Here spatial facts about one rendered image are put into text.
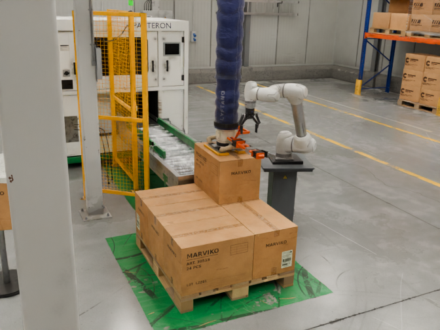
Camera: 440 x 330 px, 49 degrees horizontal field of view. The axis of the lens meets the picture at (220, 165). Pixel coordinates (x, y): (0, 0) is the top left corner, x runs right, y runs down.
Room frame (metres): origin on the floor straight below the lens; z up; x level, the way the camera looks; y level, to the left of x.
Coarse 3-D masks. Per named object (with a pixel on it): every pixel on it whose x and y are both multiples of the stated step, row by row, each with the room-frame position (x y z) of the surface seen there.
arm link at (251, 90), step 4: (248, 84) 3.85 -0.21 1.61; (252, 84) 3.84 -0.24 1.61; (256, 84) 3.86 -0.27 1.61; (248, 88) 3.84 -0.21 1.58; (252, 88) 3.84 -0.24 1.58; (256, 88) 3.83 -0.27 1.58; (244, 92) 3.87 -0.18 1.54; (248, 92) 3.84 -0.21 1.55; (252, 92) 3.82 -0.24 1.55; (256, 92) 3.81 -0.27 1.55; (244, 96) 3.87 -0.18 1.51; (248, 96) 3.84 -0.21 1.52; (252, 96) 3.82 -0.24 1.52; (256, 96) 3.81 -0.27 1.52; (248, 100) 3.85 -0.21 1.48; (252, 100) 3.85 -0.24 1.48
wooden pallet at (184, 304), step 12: (144, 252) 3.98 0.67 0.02; (156, 264) 3.61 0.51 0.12; (276, 276) 3.46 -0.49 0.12; (288, 276) 3.51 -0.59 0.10; (168, 288) 3.40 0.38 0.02; (228, 288) 3.27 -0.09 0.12; (240, 288) 3.31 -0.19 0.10; (180, 300) 3.11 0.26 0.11; (192, 300) 3.14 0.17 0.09; (180, 312) 3.11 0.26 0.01
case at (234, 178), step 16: (208, 160) 4.13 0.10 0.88; (224, 160) 3.93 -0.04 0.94; (240, 160) 3.99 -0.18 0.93; (256, 160) 4.05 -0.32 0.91; (208, 176) 4.12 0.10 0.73; (224, 176) 3.92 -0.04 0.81; (240, 176) 3.99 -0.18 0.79; (256, 176) 4.05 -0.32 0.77; (208, 192) 4.12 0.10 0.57; (224, 192) 3.93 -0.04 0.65; (240, 192) 3.99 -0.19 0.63; (256, 192) 4.06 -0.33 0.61
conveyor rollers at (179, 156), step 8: (128, 128) 6.46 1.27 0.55; (152, 128) 6.51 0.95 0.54; (160, 128) 6.56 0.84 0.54; (152, 136) 6.13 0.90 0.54; (160, 136) 6.10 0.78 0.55; (168, 136) 6.14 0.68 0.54; (160, 144) 5.73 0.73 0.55; (168, 144) 5.76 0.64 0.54; (176, 144) 5.80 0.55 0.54; (184, 144) 5.76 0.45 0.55; (168, 152) 5.47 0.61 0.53; (176, 152) 5.43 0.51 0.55; (184, 152) 5.46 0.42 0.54; (192, 152) 5.50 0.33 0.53; (168, 160) 5.10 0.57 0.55; (176, 160) 5.13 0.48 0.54; (184, 160) 5.17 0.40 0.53; (192, 160) 5.13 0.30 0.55; (176, 168) 4.85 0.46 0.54; (184, 168) 4.88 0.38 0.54; (192, 168) 4.85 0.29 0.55
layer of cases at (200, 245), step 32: (160, 192) 4.16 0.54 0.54; (192, 192) 4.18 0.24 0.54; (160, 224) 3.51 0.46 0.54; (192, 224) 3.51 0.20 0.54; (224, 224) 3.53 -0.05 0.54; (256, 224) 3.54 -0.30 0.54; (288, 224) 3.56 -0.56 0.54; (160, 256) 3.52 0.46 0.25; (192, 256) 3.14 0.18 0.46; (224, 256) 3.25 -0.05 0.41; (256, 256) 3.37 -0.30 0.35; (288, 256) 3.50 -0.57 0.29; (192, 288) 3.14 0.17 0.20
